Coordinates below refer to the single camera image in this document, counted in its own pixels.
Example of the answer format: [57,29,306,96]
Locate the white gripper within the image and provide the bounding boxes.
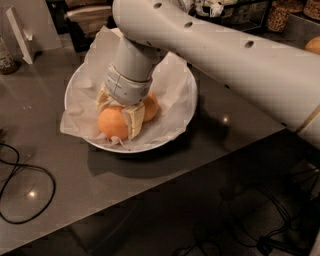
[96,65,152,140]

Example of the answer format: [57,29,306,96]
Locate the orange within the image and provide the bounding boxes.
[98,106,128,139]
[305,36,320,54]
[143,93,159,122]

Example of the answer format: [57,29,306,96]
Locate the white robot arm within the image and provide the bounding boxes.
[105,0,320,148]

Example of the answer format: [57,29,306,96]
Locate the white bowl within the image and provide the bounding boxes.
[64,53,199,154]

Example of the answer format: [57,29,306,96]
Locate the white paper liner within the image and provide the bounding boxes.
[59,25,195,151]

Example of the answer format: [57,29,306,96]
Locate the black cup with packets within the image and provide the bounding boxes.
[194,0,224,18]

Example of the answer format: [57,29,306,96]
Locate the jar of nuts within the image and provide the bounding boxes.
[303,0,320,20]
[266,0,290,33]

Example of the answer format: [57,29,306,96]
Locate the black cable on table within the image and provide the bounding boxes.
[0,142,57,225]

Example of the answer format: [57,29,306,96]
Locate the black floor cables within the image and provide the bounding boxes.
[171,166,320,256]

